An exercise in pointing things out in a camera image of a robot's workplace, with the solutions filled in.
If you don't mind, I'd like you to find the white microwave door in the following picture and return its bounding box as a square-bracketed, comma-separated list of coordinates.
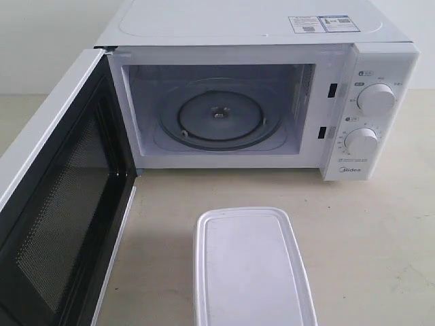
[1, 49, 137, 325]

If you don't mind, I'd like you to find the white plastic lidded container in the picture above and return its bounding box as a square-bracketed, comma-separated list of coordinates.
[193, 206, 317, 325]

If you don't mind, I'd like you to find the upper white control knob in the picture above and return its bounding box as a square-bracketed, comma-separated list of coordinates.
[357, 84, 396, 116]

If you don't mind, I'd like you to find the glass microwave turntable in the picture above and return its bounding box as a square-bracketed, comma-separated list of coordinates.
[156, 78, 283, 151]

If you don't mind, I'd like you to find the lower white control knob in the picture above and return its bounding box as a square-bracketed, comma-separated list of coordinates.
[344, 128, 379, 156]

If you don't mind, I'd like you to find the white control knob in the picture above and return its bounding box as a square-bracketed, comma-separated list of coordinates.
[357, 84, 396, 116]
[344, 128, 379, 156]

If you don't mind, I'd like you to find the white microwave oven body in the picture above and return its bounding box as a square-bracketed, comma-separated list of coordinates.
[95, 1, 419, 181]

